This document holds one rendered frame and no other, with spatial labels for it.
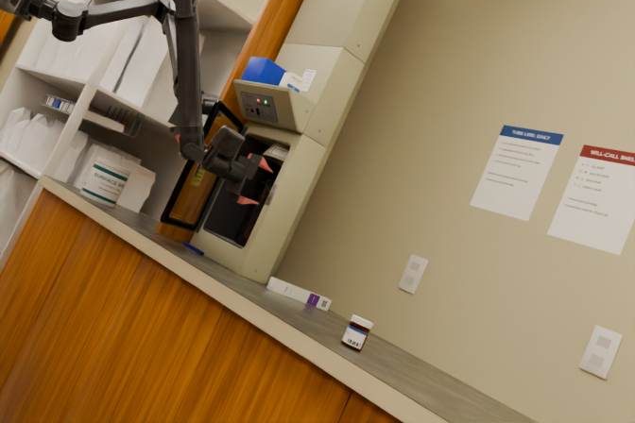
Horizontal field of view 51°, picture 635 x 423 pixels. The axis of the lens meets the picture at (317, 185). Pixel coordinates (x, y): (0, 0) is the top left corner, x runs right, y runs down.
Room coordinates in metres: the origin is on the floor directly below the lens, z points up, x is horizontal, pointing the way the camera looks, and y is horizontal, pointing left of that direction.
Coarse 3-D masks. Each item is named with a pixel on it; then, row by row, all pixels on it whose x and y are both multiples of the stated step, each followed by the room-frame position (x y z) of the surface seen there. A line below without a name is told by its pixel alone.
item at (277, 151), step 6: (276, 144) 2.17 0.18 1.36; (282, 144) 2.16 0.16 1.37; (270, 150) 2.16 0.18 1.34; (276, 150) 2.15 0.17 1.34; (282, 150) 2.14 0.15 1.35; (288, 150) 2.14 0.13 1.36; (264, 156) 2.23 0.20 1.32; (270, 156) 2.15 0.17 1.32; (276, 156) 2.14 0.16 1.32; (282, 156) 2.13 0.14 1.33; (276, 162) 2.29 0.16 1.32; (282, 162) 2.29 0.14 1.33
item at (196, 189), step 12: (216, 120) 2.03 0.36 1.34; (228, 120) 2.11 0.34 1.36; (216, 132) 2.07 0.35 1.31; (204, 156) 2.06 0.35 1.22; (192, 168) 2.01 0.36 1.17; (192, 180) 2.06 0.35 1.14; (204, 180) 2.15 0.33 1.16; (180, 192) 2.01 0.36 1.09; (192, 192) 2.10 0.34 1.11; (204, 192) 2.20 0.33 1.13; (168, 204) 1.97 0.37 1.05; (180, 204) 2.05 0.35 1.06; (192, 204) 2.14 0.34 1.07; (180, 216) 2.10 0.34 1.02; (192, 216) 2.19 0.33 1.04
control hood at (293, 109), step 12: (240, 84) 2.18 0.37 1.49; (252, 84) 2.12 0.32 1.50; (264, 84) 2.07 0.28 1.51; (240, 96) 2.22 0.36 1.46; (276, 96) 2.04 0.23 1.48; (288, 96) 1.98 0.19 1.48; (300, 96) 2.00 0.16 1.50; (240, 108) 2.25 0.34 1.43; (276, 108) 2.07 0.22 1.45; (288, 108) 2.01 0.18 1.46; (300, 108) 2.01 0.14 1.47; (312, 108) 2.04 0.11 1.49; (252, 120) 2.23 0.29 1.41; (264, 120) 2.16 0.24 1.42; (288, 120) 2.04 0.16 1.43; (300, 120) 2.02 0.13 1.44; (300, 132) 2.04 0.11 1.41
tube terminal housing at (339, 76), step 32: (288, 64) 2.22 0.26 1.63; (320, 64) 2.09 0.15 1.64; (352, 64) 2.08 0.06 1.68; (320, 96) 2.04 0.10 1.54; (352, 96) 2.20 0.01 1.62; (256, 128) 2.23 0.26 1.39; (320, 128) 2.08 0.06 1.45; (288, 160) 2.05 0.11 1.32; (320, 160) 2.11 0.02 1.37; (288, 192) 2.07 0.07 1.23; (256, 224) 2.06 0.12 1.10; (288, 224) 2.11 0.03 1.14; (224, 256) 2.12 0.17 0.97; (256, 256) 2.06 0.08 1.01
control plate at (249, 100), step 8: (248, 96) 2.17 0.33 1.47; (256, 96) 2.13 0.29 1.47; (264, 96) 2.09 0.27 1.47; (248, 104) 2.19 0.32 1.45; (256, 104) 2.15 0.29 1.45; (264, 104) 2.11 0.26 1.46; (272, 104) 2.07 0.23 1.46; (248, 112) 2.22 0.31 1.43; (256, 112) 2.17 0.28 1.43; (264, 112) 2.14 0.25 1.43; (272, 112) 2.10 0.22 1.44; (272, 120) 2.11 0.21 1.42
